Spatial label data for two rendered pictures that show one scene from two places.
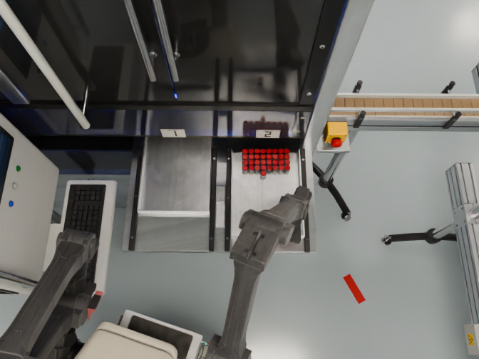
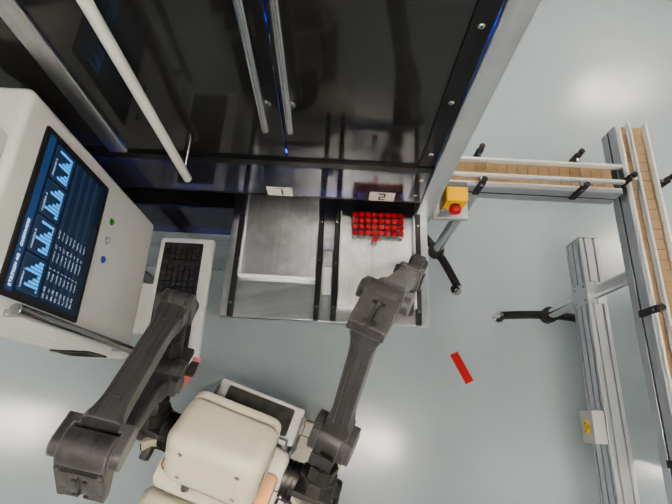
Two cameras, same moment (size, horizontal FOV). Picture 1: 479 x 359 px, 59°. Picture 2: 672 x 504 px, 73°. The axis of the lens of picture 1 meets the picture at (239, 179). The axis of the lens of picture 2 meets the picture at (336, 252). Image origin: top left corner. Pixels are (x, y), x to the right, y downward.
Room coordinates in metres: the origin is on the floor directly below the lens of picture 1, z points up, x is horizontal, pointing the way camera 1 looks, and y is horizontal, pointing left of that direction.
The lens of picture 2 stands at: (0.00, 0.05, 2.37)
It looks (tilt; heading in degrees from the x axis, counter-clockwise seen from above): 70 degrees down; 359
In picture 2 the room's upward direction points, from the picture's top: 3 degrees clockwise
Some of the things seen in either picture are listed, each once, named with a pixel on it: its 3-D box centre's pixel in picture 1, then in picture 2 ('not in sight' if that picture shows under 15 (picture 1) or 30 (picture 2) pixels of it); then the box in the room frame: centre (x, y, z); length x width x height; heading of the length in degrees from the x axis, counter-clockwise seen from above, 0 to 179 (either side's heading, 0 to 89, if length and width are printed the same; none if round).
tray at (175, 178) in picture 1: (176, 169); (280, 230); (0.61, 0.24, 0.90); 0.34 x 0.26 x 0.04; 179
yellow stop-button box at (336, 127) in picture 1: (335, 130); (454, 196); (0.73, -0.35, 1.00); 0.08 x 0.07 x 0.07; 179
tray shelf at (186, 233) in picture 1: (221, 189); (328, 254); (0.54, 0.07, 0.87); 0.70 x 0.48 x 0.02; 89
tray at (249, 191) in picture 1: (266, 192); (377, 259); (0.52, -0.10, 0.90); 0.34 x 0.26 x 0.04; 0
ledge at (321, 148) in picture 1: (331, 136); (449, 202); (0.77, -0.37, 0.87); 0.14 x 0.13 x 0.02; 179
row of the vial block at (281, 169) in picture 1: (266, 169); (377, 235); (0.61, -0.10, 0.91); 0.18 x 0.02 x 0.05; 90
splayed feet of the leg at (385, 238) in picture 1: (430, 238); (544, 316); (0.54, -1.06, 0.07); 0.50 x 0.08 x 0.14; 89
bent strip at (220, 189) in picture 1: (220, 206); (326, 272); (0.46, 0.07, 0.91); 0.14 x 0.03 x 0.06; 0
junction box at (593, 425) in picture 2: (476, 339); (593, 427); (0.01, -0.99, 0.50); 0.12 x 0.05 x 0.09; 179
